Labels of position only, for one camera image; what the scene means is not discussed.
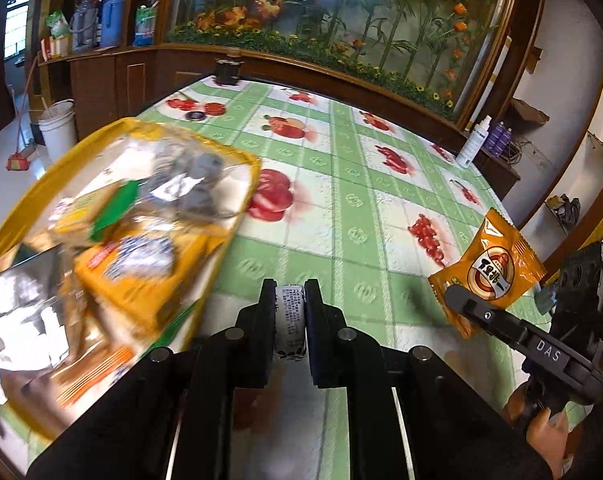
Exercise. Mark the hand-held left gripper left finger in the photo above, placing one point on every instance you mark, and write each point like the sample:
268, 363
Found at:
256, 350

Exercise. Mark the brown wall shelf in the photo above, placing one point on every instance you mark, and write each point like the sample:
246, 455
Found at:
529, 111

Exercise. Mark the small white candy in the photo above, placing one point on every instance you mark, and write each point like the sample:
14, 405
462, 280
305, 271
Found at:
291, 325

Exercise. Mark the red broom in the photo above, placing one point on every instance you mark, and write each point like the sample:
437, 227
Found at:
17, 164

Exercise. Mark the dark bundle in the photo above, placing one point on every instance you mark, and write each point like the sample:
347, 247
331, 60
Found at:
565, 212

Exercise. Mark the person's right forearm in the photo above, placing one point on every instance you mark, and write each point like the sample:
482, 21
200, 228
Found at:
601, 440

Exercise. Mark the red round lid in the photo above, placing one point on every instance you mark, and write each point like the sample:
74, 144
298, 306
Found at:
214, 108

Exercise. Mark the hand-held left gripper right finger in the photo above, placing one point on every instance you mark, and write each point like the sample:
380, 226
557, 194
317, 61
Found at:
326, 350

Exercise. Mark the blue thermos flask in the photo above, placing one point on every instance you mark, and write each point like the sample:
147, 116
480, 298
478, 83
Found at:
110, 22

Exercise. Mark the black round cap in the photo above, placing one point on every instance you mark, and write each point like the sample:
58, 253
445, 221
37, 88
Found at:
196, 116

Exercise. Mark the brown wooden cabinet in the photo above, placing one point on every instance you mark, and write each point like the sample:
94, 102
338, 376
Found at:
96, 85

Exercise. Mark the glass artificial flower display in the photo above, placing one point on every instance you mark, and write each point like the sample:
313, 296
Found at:
331, 10

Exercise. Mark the red white carton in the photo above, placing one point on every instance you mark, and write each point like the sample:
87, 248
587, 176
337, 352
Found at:
55, 47

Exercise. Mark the person's right hand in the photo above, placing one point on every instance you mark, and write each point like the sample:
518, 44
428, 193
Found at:
546, 430

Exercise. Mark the white rolled paper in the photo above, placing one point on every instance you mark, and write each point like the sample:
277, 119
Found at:
496, 75

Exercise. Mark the grey thermos flask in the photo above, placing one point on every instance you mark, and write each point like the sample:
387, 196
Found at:
83, 27

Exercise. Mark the purple bottle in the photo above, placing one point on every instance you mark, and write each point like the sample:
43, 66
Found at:
492, 140
505, 140

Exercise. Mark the yellow green cracker packet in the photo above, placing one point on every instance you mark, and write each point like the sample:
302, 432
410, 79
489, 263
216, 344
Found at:
76, 215

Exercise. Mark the dark silver foil packet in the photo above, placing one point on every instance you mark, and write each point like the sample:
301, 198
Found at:
21, 320

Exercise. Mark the green white bag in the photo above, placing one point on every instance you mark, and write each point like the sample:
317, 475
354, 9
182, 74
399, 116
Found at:
56, 25

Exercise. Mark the white plastic bucket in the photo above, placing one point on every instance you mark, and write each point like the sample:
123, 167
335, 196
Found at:
59, 132

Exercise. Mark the dark glass jar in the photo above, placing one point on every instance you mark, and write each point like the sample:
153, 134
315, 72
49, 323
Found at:
228, 72

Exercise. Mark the window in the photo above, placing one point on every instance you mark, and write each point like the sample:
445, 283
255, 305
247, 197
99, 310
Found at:
17, 20

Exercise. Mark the yellow rimmed white tray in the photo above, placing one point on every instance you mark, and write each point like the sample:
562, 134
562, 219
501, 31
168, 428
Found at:
131, 127

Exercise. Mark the white spray bottle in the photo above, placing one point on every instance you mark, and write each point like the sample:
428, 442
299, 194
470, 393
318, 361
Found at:
471, 147

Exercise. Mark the orange round logo snack packet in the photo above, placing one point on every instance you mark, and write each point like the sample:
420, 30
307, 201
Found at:
491, 265

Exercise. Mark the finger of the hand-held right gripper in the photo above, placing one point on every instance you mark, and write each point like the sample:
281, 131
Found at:
481, 312

